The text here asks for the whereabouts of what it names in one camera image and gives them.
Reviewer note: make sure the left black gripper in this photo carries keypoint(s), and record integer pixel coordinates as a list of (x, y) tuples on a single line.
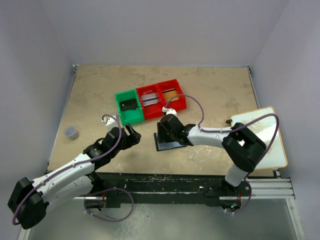
[(132, 139)]

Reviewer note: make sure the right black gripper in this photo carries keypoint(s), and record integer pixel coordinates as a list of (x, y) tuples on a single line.
[(161, 136)]

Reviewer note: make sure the black leather card holder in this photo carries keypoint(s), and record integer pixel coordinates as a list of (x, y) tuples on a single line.
[(163, 146)]

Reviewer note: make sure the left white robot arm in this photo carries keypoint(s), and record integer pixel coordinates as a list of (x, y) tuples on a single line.
[(32, 199)]

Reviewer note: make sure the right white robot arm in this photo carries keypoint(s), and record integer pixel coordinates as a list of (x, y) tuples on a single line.
[(243, 146)]

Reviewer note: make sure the black card holder in bin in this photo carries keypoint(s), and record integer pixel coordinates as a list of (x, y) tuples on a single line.
[(129, 104)]

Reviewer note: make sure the gold cards stack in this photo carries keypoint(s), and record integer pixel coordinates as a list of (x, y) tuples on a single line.
[(170, 94)]

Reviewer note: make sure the silver cards stack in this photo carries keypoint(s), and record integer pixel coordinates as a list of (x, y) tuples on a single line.
[(149, 99)]

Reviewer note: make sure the green plastic bin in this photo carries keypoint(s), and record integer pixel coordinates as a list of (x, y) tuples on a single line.
[(131, 116)]

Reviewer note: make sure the middle red plastic bin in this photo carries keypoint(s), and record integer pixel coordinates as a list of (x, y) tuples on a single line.
[(151, 111)]

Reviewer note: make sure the red plastic bin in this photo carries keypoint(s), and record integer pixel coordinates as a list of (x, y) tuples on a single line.
[(178, 105), (151, 111)]

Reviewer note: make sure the right red plastic bin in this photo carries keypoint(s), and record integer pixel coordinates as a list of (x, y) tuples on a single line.
[(178, 105)]

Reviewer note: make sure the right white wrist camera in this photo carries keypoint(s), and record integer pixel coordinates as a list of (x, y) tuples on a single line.
[(169, 111)]

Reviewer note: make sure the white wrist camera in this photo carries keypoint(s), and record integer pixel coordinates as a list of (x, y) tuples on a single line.
[(111, 121), (169, 111)]

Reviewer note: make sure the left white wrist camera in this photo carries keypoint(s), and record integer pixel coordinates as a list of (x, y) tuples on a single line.
[(111, 121)]

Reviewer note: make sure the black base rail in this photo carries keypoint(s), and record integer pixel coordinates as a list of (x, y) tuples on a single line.
[(162, 187)]

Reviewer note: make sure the aluminium frame profile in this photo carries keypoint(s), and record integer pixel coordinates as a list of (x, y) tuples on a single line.
[(270, 187)]

